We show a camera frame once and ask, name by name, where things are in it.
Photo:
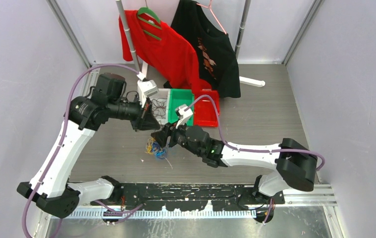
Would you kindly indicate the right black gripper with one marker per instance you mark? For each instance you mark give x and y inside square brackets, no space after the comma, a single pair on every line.
[161,136]

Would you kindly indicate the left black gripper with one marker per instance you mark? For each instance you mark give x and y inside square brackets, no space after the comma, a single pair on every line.
[147,121]

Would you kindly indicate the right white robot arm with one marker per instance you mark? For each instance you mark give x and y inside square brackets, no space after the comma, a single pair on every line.
[292,165]

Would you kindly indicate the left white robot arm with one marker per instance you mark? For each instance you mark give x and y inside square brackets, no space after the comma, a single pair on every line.
[50,188]

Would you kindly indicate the white plastic bin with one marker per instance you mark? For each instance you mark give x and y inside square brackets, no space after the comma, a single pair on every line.
[160,104]

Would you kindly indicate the green plastic bin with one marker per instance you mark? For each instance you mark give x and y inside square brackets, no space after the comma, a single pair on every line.
[177,98]

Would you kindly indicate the red plastic bin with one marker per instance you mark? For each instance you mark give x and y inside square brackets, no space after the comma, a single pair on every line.
[204,114]

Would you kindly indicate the white clothes rack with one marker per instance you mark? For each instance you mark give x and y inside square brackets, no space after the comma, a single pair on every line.
[142,69]

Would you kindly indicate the red t-shirt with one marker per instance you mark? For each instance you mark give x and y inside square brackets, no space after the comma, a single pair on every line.
[173,57]

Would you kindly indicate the black t-shirt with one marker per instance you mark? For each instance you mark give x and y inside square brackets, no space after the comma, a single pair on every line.
[218,66]

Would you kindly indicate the green clothes hanger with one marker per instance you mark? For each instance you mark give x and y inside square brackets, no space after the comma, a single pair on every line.
[155,21]

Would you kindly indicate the pink clothes hanger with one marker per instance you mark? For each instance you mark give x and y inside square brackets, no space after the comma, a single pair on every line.
[210,8]

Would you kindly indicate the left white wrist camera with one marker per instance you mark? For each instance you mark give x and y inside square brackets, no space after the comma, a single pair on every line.
[146,89]

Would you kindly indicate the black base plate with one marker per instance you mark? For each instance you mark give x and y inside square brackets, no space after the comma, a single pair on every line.
[187,197]

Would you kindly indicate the white slotted cable duct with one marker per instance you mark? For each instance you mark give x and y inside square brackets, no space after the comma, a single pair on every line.
[208,213]

